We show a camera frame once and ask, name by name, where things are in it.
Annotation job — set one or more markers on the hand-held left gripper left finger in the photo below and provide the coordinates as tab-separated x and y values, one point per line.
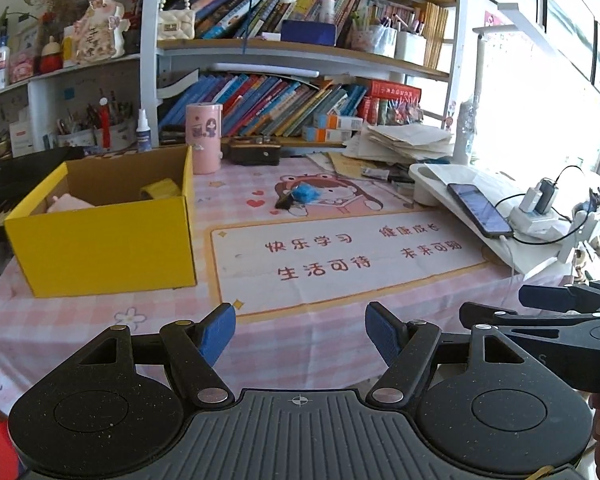
217	332

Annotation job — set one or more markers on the black piano keyboard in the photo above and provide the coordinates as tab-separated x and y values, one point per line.
15	180

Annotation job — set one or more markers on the white pen tray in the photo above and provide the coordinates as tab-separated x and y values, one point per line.
80	137

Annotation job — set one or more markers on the blue toy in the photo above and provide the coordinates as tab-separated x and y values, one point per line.
305	195

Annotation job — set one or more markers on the pink checked cloth desktop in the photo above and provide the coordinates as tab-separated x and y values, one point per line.
55	320

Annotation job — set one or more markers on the pink soft item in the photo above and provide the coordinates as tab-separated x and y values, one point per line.
70	204

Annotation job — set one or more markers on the white power strip with chargers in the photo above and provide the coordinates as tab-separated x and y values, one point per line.
510	197

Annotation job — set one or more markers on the beige decorative ornament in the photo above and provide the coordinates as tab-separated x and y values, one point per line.
99	35

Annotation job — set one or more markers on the white quilted handbag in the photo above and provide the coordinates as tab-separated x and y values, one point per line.
176	22

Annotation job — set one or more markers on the row of leaning books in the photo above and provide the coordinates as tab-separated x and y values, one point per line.
260	107

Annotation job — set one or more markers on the dark blue plug-in charger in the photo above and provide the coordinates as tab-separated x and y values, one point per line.
547	195

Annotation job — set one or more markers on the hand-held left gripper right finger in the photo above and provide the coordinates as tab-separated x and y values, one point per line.
384	336

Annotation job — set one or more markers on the white spray bottle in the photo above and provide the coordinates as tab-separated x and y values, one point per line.
143	135

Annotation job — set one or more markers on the red marker pen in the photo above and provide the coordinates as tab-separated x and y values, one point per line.
105	125

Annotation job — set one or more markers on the white desk lamp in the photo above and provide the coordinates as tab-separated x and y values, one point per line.
465	110

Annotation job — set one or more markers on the white side shelf unit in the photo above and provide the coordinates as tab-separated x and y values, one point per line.
35	105

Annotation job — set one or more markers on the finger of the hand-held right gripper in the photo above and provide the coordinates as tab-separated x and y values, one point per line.
490	316
550	297

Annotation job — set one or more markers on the red thick book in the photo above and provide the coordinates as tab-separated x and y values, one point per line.
390	100

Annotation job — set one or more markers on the yellow cardboard box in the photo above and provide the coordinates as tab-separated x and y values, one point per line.
105	250

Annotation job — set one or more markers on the red round figurine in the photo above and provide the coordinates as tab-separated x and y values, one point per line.
51	57

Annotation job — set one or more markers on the small white box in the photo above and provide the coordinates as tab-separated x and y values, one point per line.
21	139

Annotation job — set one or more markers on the white bookshelf frame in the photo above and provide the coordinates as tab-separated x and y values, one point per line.
149	35

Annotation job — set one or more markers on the black smartphone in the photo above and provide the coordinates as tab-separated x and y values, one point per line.
480	210

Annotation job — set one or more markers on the pink floral pen cup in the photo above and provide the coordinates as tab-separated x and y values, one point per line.
375	42

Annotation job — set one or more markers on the orange and white carton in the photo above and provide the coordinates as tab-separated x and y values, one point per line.
327	135
340	122

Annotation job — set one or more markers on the black rectangular case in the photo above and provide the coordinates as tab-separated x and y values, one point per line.
255	152

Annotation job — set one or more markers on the white plug-in charger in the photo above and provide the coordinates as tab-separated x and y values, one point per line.
529	201

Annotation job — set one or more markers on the stack of loose papers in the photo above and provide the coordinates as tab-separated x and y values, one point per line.
405	142

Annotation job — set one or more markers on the row of upright books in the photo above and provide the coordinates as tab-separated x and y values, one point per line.
240	10

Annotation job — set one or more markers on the white toy figure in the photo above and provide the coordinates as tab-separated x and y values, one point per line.
587	232

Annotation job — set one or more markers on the white pen cup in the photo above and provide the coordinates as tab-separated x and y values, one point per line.
410	49

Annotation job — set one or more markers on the white flat board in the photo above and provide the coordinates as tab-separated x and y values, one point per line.
530	252

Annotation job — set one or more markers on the black binder clip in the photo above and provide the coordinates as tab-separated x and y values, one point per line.
284	202

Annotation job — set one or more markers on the white bottle with blue cap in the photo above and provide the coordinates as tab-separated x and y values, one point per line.
0	65

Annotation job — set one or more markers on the pink cylindrical tin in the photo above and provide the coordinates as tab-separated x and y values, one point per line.
204	140

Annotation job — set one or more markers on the dark blue box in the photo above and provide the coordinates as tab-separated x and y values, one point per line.
307	33

